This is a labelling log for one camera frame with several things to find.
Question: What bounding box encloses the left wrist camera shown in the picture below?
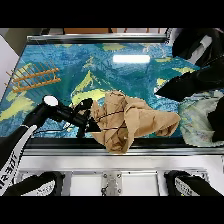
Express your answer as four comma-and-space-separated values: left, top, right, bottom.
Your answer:
73, 97, 95, 115

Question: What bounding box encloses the silver frame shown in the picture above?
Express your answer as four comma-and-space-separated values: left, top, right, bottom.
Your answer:
16, 32, 224, 197

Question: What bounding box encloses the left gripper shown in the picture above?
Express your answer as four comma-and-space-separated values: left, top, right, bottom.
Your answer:
57, 105, 102, 139

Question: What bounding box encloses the black garment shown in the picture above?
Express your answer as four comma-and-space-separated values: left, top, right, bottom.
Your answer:
171, 28, 224, 69
208, 96, 224, 143

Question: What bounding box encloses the tan garment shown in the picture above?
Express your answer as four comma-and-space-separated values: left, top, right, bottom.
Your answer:
87, 89, 182, 155

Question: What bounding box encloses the pale patterned garment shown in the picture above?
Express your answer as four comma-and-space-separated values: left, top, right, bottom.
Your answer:
179, 90, 224, 148

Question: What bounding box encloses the orange wooden rack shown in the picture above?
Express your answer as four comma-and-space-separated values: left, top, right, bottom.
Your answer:
5, 59, 63, 94

